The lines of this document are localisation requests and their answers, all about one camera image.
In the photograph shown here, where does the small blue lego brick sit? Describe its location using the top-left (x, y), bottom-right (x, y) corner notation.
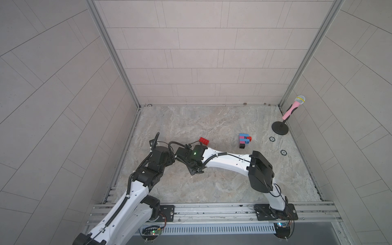
top-left (239, 139), bottom-right (250, 144)

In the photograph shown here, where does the long blue lego brick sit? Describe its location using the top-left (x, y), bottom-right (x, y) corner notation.
top-left (239, 133), bottom-right (249, 139)

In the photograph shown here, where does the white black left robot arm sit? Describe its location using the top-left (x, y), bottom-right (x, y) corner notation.
top-left (73, 133), bottom-right (175, 245)

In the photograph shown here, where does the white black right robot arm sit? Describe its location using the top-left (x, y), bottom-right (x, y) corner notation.
top-left (172, 144), bottom-right (298, 221)

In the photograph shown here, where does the left green circuit board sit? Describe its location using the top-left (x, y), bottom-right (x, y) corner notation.
top-left (141, 226), bottom-right (164, 236)

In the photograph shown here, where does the green circuit board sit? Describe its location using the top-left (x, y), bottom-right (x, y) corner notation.
top-left (274, 222), bottom-right (291, 232)
top-left (141, 226), bottom-right (164, 236)

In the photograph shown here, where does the right green circuit board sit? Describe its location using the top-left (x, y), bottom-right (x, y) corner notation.
top-left (274, 222), bottom-right (291, 232)

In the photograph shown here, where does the pink toy microphone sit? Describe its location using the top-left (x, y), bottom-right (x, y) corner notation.
top-left (282, 96), bottom-right (306, 120)

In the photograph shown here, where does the black corrugated cable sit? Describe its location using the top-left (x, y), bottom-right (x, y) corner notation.
top-left (167, 140), bottom-right (187, 152)

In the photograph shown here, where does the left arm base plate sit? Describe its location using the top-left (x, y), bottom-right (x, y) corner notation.
top-left (149, 205), bottom-right (175, 222)

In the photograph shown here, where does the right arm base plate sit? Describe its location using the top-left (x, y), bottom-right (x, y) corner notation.
top-left (254, 203), bottom-right (298, 221)

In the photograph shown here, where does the aluminium rail frame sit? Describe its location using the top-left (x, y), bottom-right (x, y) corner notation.
top-left (85, 200), bottom-right (342, 227)

